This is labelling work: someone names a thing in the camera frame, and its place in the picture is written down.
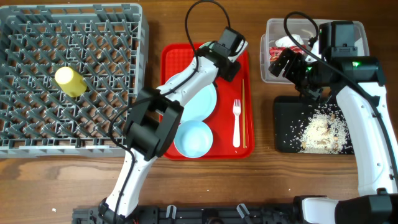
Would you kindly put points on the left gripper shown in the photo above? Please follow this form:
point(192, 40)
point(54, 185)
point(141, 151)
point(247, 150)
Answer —
point(231, 74)

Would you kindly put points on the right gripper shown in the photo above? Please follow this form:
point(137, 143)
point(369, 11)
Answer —
point(296, 59)

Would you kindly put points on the white napkin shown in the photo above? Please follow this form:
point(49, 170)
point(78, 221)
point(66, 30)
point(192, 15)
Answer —
point(287, 42)

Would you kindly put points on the red snack wrapper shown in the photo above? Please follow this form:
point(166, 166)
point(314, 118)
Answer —
point(274, 52)

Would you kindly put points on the white plastic fork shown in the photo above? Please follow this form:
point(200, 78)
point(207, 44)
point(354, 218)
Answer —
point(236, 132)

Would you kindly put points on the large light blue plate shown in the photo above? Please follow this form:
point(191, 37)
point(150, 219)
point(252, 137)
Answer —
point(201, 105)

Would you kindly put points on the leftover rice with scraps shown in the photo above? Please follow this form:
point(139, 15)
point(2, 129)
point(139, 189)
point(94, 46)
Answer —
point(320, 129)

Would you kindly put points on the small light blue bowl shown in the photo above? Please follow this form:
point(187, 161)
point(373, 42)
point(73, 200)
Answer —
point(193, 139)

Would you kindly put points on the wooden chopstick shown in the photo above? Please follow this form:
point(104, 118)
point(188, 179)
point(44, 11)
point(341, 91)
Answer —
point(244, 115)

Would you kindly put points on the yellow plastic cup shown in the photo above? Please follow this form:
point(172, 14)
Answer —
point(70, 81)

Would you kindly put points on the light green bowl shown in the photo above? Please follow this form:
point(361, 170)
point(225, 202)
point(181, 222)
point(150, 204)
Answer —
point(207, 47)

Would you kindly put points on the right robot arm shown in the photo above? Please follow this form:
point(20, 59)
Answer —
point(358, 85)

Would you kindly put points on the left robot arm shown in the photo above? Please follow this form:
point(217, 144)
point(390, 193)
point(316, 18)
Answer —
point(153, 120)

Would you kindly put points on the grey dishwasher rack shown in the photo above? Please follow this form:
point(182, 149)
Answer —
point(107, 44)

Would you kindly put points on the clear plastic bin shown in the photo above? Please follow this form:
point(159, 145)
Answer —
point(305, 29)

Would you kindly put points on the black plastic tray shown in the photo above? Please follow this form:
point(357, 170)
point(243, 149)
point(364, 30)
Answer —
point(287, 109)

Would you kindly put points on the red plastic tray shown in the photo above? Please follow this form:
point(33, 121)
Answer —
point(174, 59)

